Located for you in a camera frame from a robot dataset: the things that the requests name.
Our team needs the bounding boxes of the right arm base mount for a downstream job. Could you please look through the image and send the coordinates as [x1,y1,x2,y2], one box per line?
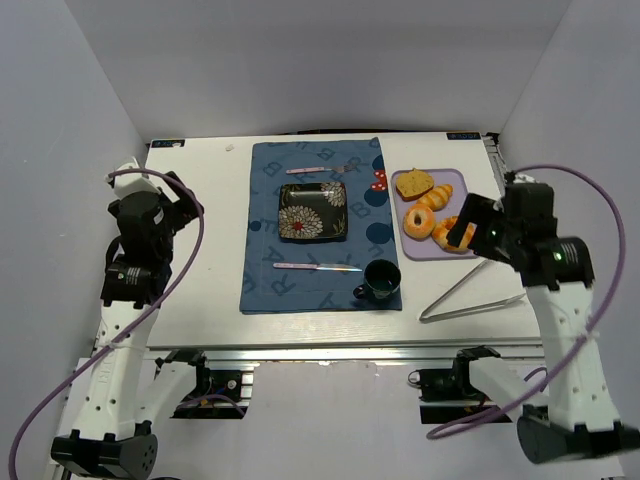
[407,346,517,424]

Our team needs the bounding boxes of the pink handled fork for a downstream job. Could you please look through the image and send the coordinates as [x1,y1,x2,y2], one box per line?
[285,164,356,175]

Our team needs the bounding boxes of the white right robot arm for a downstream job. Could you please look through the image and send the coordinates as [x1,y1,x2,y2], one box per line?
[448,183,639,464]

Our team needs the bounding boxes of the round orange bun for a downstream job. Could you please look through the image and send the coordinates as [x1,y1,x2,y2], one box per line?
[431,216,475,254]

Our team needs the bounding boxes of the purple tray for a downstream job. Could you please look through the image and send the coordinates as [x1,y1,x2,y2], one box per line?
[390,168,476,261]

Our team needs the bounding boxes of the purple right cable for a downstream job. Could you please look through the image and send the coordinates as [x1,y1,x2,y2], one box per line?
[426,164,627,441]

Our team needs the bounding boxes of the toast slice bread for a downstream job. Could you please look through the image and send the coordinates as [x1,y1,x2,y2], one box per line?
[395,169,435,201]

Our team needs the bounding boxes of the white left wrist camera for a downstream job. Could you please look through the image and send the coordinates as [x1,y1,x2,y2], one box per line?
[105,156,160,200]

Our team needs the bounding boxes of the purple cable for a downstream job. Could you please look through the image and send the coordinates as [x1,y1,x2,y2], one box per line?
[7,168,206,476]
[426,164,627,441]

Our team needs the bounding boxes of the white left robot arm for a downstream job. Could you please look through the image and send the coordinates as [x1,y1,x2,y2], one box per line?
[51,162,210,479]

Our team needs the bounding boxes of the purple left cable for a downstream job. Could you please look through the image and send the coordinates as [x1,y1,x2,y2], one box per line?
[7,168,206,476]

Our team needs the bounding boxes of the dark blue cup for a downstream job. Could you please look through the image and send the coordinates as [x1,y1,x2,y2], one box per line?
[353,259,401,303]

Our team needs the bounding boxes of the glazed bagel donut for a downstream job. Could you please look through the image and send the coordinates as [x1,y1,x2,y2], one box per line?
[403,203,436,240]

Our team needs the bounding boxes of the pink handled knife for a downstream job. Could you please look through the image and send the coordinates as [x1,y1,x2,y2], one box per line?
[272,262,363,273]

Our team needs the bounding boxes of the blue letter placemat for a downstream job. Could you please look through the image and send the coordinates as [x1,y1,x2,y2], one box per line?
[239,138,402,315]

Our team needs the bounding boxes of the black floral square plate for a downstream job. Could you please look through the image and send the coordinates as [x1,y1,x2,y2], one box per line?
[278,182,349,243]

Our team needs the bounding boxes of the small croissant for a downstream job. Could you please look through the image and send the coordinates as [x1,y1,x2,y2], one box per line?
[417,184,454,211]

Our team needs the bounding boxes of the metal tongs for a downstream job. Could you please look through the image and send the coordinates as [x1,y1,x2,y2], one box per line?
[418,257,527,324]

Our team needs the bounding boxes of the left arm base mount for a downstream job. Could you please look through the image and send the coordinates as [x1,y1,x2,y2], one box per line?
[155,348,248,420]

